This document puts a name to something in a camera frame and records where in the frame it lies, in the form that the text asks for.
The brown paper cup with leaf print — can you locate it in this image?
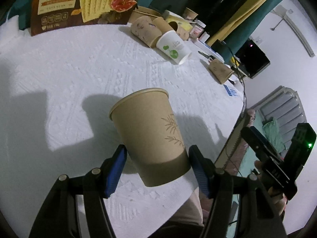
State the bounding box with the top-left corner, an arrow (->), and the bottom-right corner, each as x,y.
109,88 -> 190,187

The person's right hand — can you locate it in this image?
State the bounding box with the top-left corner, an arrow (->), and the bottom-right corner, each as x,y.
254,160 -> 287,220

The brown paper cup near edge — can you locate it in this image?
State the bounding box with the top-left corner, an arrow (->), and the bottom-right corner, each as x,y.
208,59 -> 234,84

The black monitor box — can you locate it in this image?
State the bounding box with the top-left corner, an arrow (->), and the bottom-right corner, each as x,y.
235,39 -> 270,79

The white paper cup green logo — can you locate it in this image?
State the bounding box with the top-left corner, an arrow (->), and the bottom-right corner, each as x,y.
156,30 -> 192,65

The speckled brown paper cup lying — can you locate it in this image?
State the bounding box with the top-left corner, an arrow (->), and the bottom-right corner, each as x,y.
131,16 -> 162,48

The yellow sponge block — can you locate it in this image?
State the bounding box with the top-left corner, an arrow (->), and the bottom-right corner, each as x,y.
165,15 -> 193,32

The plain brown paper cup lying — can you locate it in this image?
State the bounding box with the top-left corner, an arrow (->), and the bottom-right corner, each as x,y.
153,17 -> 175,34

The upright brown cup far back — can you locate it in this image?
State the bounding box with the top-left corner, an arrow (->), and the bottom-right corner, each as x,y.
182,8 -> 198,20

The brown cracker box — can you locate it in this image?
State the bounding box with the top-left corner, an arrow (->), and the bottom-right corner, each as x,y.
31,0 -> 137,36

